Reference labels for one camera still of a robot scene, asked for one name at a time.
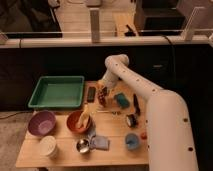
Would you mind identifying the green plastic tray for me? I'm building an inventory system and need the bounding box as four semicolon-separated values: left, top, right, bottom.
28;76;84;109

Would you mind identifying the black round timer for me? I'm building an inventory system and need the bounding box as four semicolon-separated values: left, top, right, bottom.
126;114;138;128

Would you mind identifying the purple bowl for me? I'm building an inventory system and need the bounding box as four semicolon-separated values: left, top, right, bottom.
28;110;56;136

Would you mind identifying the black rectangular block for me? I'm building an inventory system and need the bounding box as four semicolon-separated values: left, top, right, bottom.
87;87;96;102

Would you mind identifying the orange bowl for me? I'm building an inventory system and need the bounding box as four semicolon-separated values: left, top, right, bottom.
66;110;92;134

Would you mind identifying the dark purple grape bunch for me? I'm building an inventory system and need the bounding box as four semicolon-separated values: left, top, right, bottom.
98;87;107;107

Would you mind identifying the blue grey cloth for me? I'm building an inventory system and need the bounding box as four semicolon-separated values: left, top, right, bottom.
88;128;109;150

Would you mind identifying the white horizontal rail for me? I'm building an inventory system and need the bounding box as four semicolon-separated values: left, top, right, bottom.
0;35;213;49

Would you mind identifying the black box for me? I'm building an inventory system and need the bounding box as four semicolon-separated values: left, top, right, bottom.
134;0;185;36

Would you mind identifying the white cup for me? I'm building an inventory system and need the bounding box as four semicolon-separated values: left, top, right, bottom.
38;136;58;158

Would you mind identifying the small steel cup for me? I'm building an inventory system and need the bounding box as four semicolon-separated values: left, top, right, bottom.
76;139;90;154

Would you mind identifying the blue cup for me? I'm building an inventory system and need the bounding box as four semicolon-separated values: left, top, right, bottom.
125;133;140;150

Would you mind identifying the banana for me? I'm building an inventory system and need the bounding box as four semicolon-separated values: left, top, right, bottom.
76;104;90;128

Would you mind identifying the small orange carrot toy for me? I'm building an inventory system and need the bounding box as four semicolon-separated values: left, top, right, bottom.
140;132;147;140

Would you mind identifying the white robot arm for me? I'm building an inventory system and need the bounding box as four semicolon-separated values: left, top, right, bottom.
102;54;199;171

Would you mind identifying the teal sponge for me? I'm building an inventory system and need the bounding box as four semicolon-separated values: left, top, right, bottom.
114;93;130;109

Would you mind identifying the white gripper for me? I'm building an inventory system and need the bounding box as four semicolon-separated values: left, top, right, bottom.
101;71;118;89

